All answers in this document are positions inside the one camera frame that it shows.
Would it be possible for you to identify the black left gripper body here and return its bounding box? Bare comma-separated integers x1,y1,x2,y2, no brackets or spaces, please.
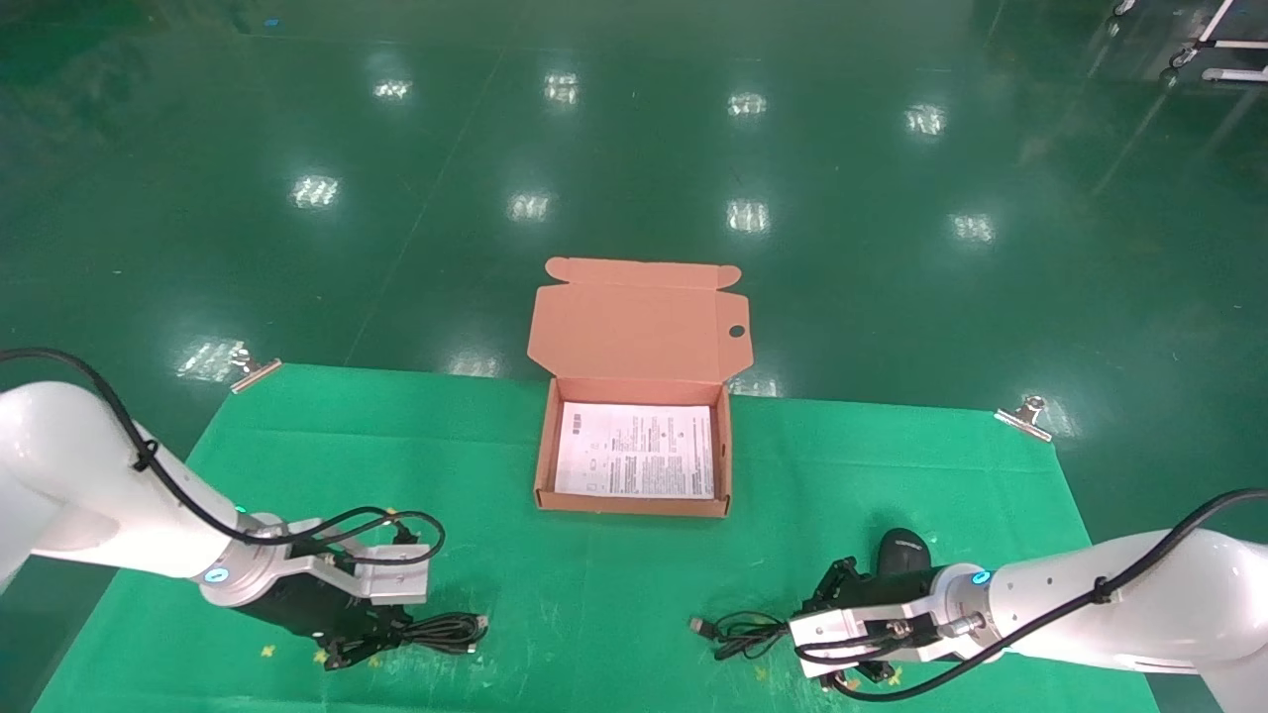
233,572,409,647

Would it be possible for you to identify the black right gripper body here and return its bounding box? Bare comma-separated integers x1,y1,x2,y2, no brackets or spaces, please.
857,566,944,615

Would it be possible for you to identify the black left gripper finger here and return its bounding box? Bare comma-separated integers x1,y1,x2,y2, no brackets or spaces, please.
322,634,397,674
352,606,419,643

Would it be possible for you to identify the black mouse cable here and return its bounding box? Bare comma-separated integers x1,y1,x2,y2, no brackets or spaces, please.
690,528,932,662

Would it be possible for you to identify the black data cable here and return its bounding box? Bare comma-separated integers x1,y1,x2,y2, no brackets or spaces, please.
391,611,489,657

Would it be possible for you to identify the orange cardboard box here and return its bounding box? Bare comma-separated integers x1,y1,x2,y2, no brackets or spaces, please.
527,257,754,518

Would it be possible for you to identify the green table mat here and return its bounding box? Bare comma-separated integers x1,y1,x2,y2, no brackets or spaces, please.
30,361,1120,713

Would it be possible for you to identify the silver binder clip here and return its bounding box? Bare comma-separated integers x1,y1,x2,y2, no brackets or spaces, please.
994,395,1053,442
230,345,283,394

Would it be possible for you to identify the white printed instruction sheet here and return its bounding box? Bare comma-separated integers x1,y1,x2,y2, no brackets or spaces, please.
553,401,716,499

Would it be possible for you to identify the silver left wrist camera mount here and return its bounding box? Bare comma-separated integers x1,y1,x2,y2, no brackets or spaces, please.
282,540,432,606

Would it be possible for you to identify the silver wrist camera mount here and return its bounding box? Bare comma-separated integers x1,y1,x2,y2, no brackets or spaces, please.
282,540,432,606
790,597,967,682

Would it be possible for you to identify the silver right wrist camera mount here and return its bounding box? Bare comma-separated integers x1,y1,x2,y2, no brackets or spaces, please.
790,597,967,682

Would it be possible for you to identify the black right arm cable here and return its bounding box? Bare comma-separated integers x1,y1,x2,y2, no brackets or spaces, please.
795,488,1268,702

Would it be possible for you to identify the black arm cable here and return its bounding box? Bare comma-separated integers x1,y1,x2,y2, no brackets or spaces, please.
795,488,1268,702
0,347,447,570

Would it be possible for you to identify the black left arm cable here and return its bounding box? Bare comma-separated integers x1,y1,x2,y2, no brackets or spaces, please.
0,347,447,570

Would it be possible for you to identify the white metal cart frame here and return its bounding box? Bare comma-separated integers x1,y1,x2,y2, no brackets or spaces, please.
1109,0,1268,90

